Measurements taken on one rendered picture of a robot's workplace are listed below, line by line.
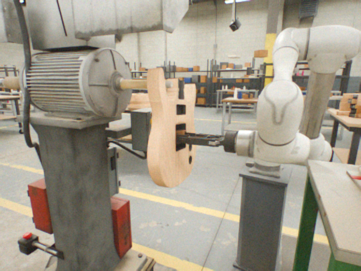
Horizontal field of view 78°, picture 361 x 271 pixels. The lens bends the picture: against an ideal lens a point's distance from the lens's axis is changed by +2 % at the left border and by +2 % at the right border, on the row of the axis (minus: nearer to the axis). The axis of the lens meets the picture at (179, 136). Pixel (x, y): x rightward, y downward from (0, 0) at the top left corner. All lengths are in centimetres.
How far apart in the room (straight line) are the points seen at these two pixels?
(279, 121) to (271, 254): 120
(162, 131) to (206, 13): 1206
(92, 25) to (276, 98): 54
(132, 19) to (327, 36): 78
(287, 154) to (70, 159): 79
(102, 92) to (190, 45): 1187
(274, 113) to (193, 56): 1197
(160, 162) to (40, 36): 67
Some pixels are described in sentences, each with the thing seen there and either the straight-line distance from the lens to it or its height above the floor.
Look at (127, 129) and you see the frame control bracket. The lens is 110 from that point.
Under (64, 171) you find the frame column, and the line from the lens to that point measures 104.
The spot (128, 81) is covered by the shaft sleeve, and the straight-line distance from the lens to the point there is 84.
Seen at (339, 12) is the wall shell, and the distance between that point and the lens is 1214.
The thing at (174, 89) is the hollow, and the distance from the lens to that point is 81.
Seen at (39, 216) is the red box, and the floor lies 63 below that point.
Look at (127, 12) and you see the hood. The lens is 68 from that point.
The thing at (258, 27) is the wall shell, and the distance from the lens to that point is 1198.
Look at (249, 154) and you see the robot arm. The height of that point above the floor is 103.
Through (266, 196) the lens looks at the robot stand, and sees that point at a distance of 148.
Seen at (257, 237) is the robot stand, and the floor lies 28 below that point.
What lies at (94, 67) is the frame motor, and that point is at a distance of 83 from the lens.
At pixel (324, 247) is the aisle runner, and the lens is 224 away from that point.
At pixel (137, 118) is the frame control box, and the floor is 109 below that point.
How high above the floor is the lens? 126
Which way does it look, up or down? 14 degrees down
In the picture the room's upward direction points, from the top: straight up
